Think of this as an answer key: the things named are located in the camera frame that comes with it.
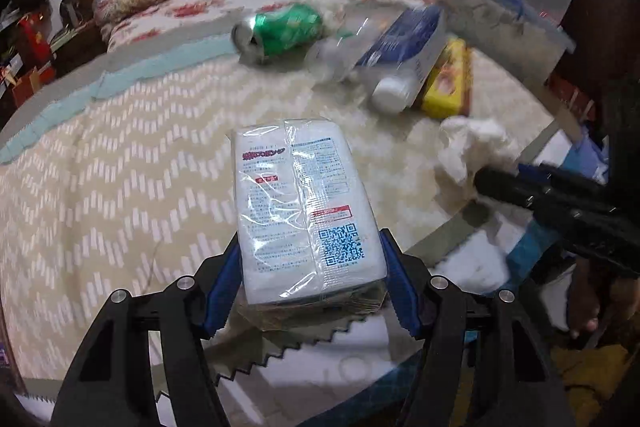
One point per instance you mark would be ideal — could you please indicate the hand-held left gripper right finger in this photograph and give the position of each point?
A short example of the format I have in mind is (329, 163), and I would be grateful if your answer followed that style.
(400, 287)

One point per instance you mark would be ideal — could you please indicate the blue labelled white bottle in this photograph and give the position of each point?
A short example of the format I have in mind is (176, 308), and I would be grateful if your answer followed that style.
(405, 42)

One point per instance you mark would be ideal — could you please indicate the red printed bag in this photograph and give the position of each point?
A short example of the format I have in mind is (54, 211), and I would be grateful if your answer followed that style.
(570, 94)

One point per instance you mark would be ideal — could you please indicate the white tissue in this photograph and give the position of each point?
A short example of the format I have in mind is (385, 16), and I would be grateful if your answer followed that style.
(472, 144)

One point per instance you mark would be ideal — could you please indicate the beige zigzag blanket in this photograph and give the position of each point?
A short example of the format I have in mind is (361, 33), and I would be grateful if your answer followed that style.
(125, 177)

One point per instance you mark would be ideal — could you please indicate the clear plastic bottle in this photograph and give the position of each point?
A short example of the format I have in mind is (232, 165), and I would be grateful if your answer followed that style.
(335, 52)

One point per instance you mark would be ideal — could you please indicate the green drink can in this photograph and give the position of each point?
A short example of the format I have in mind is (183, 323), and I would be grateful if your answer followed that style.
(285, 27)

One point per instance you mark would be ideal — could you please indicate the floral bed sheet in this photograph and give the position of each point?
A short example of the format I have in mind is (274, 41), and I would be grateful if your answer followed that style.
(190, 17)

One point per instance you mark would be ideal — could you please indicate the yellow cloth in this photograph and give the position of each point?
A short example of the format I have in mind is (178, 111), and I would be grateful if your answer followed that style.
(590, 377)

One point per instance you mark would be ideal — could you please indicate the purple cloth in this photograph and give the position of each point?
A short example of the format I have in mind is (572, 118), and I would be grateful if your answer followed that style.
(585, 152)

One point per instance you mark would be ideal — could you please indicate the wide clear storage box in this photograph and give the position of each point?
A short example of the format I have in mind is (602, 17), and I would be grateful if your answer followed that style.
(505, 22)

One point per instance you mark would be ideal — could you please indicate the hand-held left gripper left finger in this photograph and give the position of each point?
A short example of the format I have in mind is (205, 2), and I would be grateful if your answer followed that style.
(220, 294)

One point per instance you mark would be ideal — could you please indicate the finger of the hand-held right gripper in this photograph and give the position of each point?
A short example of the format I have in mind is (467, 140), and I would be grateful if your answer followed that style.
(535, 172)
(515, 192)

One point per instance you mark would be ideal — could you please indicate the white sponge packet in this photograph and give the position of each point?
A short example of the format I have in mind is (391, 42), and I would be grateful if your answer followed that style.
(295, 217)

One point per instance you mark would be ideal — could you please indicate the yellow snack packet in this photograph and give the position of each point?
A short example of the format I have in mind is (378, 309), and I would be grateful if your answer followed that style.
(447, 82)

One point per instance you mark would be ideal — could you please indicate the person's right hand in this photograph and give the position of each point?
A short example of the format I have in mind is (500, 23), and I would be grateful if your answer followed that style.
(590, 297)

